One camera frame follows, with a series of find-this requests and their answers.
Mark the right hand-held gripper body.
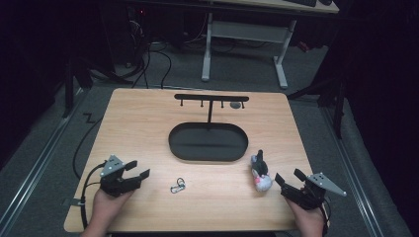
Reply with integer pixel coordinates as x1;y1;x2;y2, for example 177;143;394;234
280;172;348;211

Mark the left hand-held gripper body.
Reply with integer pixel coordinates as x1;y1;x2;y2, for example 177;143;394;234
99;154;143;198

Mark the silver carabiner key ring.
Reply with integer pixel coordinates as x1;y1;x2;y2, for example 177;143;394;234
169;177;187;195

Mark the black key rack with tray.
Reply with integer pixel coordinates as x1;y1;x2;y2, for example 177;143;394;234
168;93;250;163

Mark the person's right hand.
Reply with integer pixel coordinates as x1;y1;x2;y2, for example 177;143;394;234
284;197;326;237

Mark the person's left hand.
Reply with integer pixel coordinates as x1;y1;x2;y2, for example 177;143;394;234
90;189;134;232

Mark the black metal stand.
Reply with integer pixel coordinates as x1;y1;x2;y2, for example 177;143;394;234
61;55;134;119
287;77;348;140

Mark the dark computer tower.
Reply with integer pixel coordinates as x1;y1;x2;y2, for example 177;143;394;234
126;4;150;67

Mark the white-legged desk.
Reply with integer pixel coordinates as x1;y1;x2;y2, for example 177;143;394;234
201;0;341;90

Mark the black keyboard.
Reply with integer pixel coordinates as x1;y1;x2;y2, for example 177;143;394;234
284;0;318;8

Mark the right hand-held gripper cable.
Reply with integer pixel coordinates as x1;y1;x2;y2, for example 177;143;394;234
319;197;332;237

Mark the hand-held gripper cable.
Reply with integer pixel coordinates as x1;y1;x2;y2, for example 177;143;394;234
319;197;332;237
79;160;109;230

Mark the left hand-held gripper cable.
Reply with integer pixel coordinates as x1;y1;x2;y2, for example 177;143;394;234
79;160;109;230

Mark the aluminium floor rail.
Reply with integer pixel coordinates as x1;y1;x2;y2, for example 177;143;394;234
319;106;385;237
0;88;87;229

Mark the black floor cable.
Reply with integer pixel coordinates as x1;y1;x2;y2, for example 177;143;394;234
72;116;105;181

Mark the bundle of black floor cables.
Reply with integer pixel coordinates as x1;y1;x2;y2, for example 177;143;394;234
113;19;173;90

